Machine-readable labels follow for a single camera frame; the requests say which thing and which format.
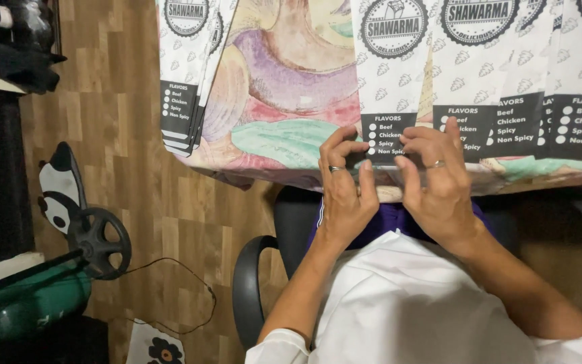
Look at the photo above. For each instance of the person's left hand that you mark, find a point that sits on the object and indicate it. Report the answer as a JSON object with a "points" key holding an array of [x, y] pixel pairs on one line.
{"points": [[344, 202]]}

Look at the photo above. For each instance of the person's right hand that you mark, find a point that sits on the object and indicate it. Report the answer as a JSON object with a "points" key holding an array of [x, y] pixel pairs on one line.
{"points": [[440, 202]]}

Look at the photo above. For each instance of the purple shorts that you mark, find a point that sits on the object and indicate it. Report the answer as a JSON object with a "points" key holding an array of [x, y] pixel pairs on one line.
{"points": [[397, 217]]}

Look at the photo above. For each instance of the white shirt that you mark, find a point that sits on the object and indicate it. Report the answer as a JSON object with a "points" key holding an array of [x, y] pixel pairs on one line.
{"points": [[412, 303]]}

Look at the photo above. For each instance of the black office chair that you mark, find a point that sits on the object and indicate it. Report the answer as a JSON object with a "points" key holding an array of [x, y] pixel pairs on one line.
{"points": [[250, 293]]}

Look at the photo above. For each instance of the colourful painted tablecloth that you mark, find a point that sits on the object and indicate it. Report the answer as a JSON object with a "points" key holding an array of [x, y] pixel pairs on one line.
{"points": [[291, 71]]}

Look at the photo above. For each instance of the stack of paper bags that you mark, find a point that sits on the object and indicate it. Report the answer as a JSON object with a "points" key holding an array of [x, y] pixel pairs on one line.
{"points": [[182, 55]]}

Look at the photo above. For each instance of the white floral cloth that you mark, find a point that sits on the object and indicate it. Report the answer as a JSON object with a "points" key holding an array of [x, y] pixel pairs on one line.
{"points": [[154, 346]]}

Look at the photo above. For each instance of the black handwheel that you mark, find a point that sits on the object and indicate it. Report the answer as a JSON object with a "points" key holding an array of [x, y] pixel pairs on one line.
{"points": [[89, 245]]}

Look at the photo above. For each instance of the panda slipper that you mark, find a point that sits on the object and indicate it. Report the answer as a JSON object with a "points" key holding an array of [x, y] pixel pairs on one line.
{"points": [[61, 187]]}

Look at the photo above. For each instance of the black box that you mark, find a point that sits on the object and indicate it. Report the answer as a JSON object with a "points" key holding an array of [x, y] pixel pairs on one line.
{"points": [[58, 344]]}

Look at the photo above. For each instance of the pile of dark clothes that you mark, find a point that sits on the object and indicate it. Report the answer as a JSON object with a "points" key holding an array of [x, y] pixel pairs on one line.
{"points": [[13, 55]]}

